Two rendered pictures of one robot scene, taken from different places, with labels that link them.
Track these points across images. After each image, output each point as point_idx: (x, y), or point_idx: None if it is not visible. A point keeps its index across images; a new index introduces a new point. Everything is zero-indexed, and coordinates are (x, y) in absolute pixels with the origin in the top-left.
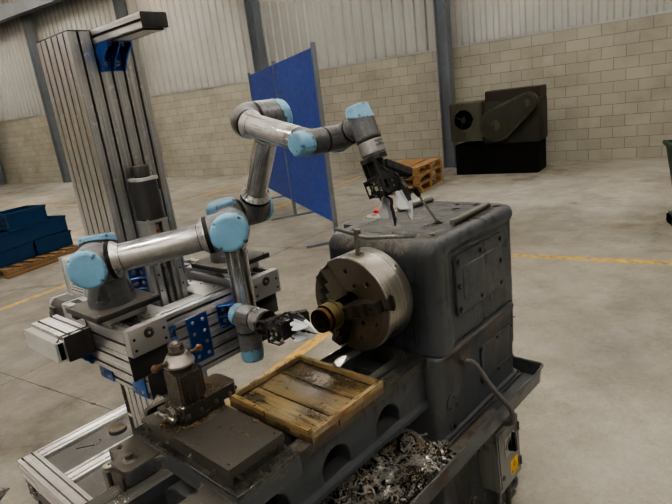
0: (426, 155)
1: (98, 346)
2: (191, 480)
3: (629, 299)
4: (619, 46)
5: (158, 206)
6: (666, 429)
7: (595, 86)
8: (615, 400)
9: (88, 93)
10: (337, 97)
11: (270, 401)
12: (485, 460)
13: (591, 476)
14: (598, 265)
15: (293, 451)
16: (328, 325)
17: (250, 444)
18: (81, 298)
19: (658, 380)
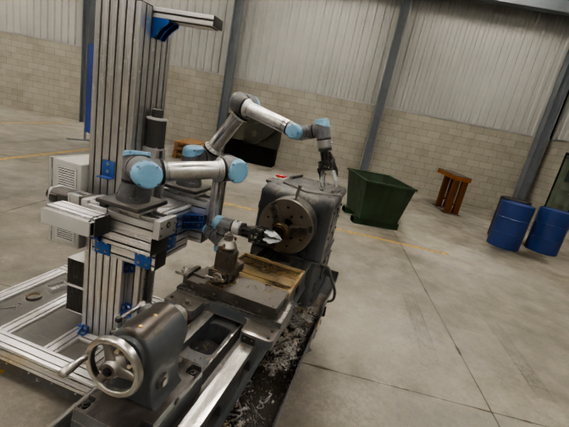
0: (202, 139)
1: (113, 229)
2: (234, 317)
3: (334, 246)
4: (323, 109)
5: (163, 140)
6: (366, 311)
7: None
8: (341, 296)
9: (141, 49)
10: None
11: (245, 276)
12: None
13: (340, 332)
14: None
15: (291, 302)
16: (283, 236)
17: (275, 296)
18: (81, 191)
19: (357, 288)
